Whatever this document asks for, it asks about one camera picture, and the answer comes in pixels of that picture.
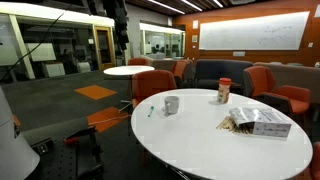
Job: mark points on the small office whiteboard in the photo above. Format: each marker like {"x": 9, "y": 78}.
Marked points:
{"x": 41, "y": 52}

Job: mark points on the white wall paper sheet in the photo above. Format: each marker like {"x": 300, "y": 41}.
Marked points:
{"x": 195, "y": 24}

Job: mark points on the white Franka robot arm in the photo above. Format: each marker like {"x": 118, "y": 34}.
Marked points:
{"x": 13, "y": 156}

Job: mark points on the wooden framed glass door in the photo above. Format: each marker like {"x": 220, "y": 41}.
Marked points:
{"x": 104, "y": 46}

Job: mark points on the large wall whiteboard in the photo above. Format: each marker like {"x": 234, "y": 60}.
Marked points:
{"x": 255, "y": 31}

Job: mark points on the white wall plate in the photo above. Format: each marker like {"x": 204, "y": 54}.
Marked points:
{"x": 238, "y": 53}

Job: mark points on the grey ceramic mug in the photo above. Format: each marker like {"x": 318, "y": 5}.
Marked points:
{"x": 172, "y": 104}

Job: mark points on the empty small round white table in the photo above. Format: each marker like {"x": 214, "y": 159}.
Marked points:
{"x": 128, "y": 70}

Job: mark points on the green capped white marker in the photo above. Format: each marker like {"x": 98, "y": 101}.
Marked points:
{"x": 151, "y": 111}

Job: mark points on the grey wall notice sheet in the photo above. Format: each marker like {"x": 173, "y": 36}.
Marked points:
{"x": 194, "y": 38}

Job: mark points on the wooden stirrer sticks pile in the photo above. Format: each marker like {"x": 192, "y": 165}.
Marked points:
{"x": 230, "y": 125}

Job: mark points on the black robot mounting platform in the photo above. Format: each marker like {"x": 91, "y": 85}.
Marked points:
{"x": 66, "y": 160}

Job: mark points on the black power outlet box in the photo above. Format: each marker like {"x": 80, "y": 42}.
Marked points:
{"x": 42, "y": 147}

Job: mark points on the orange armchair with dark frame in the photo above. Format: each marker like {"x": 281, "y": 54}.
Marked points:
{"x": 266, "y": 86}

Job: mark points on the beige grey sofa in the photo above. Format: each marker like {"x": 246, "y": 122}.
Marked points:
{"x": 293, "y": 75}

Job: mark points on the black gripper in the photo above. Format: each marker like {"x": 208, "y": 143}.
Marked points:
{"x": 119, "y": 23}

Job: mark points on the white coffee stirrer box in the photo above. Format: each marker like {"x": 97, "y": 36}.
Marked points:
{"x": 261, "y": 120}

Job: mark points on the orange chair with dark shell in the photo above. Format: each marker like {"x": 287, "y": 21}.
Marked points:
{"x": 151, "y": 85}

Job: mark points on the dark blue sofa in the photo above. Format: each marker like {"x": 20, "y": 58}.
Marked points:
{"x": 220, "y": 71}

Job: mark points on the red lidded plastic jar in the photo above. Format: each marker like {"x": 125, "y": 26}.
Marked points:
{"x": 223, "y": 91}

